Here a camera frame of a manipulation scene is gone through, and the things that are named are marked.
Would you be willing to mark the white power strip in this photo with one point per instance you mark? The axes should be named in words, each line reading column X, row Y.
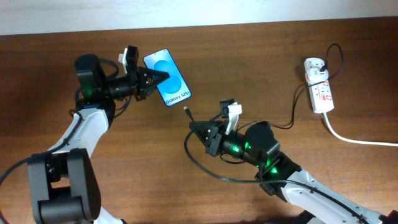
column 320, row 93

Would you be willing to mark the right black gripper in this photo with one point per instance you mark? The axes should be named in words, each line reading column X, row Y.
column 216, row 141

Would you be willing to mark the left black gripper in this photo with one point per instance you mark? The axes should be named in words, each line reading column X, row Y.
column 144, row 72

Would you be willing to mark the white USB charger plug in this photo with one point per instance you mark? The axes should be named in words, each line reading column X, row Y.
column 314, row 75

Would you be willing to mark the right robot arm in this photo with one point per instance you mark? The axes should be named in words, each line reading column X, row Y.
column 279, row 175

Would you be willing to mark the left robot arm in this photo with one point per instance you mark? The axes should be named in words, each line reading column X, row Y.
column 63, row 185

